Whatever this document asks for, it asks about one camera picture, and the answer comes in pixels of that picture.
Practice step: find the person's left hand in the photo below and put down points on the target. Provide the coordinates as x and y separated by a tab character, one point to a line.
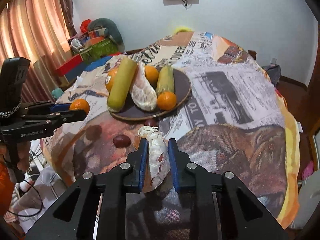
24	155

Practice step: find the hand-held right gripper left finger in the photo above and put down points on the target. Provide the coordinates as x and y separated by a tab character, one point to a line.
143	162

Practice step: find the grey bag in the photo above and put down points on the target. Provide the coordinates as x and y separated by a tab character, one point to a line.
272	73

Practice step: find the red box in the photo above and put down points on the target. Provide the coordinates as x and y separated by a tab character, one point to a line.
70	65

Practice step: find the brown wooden post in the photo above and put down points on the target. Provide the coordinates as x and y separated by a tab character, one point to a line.
252	54

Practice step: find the peeled pomelo segment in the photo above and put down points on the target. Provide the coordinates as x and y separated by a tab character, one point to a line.
156	150
143	92

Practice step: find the orange box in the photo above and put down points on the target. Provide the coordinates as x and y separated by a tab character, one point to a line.
96	40

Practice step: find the yellow corn cob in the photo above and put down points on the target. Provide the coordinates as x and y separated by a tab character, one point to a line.
121	85
165	80

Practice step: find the large orange with sticker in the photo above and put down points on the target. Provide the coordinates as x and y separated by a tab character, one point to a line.
111	80

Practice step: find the pink sheer curtain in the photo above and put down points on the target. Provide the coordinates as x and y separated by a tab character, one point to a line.
32	30

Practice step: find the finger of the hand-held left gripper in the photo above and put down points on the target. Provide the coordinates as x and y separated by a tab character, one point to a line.
60	108
72	116

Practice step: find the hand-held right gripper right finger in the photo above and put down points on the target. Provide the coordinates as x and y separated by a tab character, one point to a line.
173	165

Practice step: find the newspaper print tablecloth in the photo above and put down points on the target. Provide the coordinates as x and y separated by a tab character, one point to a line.
225	110

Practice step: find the dark purple plate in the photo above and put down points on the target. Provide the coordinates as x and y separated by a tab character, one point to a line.
180	85

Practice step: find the brown patterned curtain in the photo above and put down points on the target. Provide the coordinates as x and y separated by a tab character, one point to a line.
66	7

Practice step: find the small tangerine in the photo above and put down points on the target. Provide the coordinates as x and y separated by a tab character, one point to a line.
166	100
80	105

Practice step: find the patchwork printed bedsheet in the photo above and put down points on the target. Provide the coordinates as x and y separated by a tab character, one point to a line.
96	65

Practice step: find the red fabric bundle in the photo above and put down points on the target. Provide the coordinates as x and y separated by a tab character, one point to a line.
85	25

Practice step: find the green patterned box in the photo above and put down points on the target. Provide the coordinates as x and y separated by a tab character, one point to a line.
102	47

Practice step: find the teal plush toy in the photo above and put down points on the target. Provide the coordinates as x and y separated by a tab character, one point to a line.
57	93

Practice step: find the dark red grape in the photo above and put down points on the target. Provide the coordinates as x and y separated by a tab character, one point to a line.
121	140
151	122

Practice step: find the pink slippers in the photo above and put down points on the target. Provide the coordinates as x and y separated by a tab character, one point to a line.
307	170

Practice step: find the grey plush pillow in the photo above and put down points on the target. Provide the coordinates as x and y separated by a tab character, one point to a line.
110	28

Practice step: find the large plain orange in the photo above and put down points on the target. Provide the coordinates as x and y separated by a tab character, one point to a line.
151	73

